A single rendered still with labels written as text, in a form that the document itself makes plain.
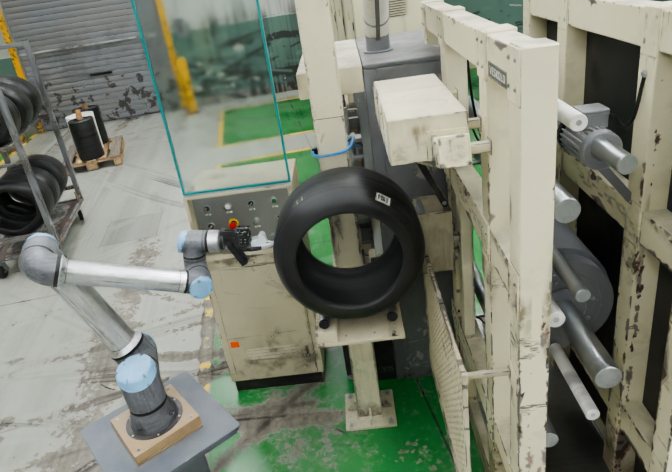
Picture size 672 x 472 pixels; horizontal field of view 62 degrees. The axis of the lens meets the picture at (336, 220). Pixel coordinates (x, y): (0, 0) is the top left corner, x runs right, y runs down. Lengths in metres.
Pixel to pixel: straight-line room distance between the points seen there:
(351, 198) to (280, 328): 1.34
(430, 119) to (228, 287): 1.72
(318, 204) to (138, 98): 9.69
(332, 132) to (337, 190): 0.38
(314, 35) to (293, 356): 1.84
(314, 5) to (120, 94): 9.53
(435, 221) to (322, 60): 0.83
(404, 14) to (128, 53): 6.84
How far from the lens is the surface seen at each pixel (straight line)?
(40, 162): 6.44
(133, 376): 2.35
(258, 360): 3.37
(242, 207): 2.93
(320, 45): 2.30
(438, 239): 2.53
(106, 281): 2.18
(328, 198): 2.07
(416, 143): 1.76
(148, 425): 2.46
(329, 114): 2.35
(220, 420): 2.50
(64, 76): 11.79
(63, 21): 11.65
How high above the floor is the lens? 2.25
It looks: 25 degrees down
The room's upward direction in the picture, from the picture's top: 8 degrees counter-clockwise
